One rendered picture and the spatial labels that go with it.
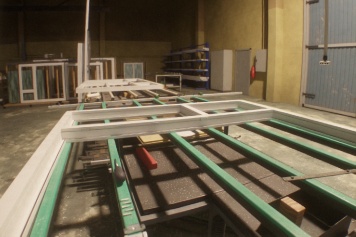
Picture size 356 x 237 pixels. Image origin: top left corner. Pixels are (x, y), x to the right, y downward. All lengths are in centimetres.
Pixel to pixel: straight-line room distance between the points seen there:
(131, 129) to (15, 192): 68
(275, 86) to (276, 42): 162
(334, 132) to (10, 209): 137
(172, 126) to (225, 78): 917
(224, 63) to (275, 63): 308
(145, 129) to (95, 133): 27
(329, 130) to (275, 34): 690
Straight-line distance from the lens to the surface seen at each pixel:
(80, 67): 718
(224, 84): 1022
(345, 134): 129
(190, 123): 120
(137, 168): 137
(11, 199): 60
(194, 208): 107
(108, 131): 111
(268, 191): 120
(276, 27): 809
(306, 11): 775
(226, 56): 1027
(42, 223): 61
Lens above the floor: 123
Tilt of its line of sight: 10 degrees down
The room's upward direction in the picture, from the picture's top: straight up
